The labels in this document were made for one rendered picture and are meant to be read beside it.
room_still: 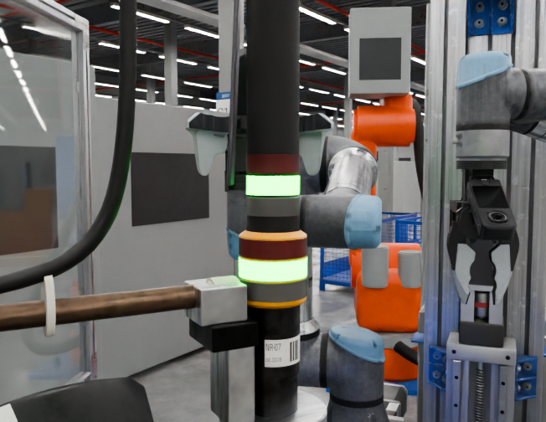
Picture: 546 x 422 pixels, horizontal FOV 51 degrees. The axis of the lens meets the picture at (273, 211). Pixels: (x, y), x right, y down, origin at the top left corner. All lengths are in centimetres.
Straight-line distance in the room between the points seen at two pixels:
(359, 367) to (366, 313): 318
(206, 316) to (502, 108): 64
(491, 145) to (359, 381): 59
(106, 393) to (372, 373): 82
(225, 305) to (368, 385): 93
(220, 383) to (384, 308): 406
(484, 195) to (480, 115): 11
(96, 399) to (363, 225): 42
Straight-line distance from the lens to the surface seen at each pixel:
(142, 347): 466
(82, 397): 50
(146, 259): 454
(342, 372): 124
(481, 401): 135
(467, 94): 89
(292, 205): 35
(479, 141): 88
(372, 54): 442
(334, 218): 78
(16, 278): 32
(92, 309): 33
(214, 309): 34
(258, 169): 35
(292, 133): 35
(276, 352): 36
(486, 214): 82
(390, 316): 443
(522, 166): 132
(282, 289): 35
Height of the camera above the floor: 162
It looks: 4 degrees down
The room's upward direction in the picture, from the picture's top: straight up
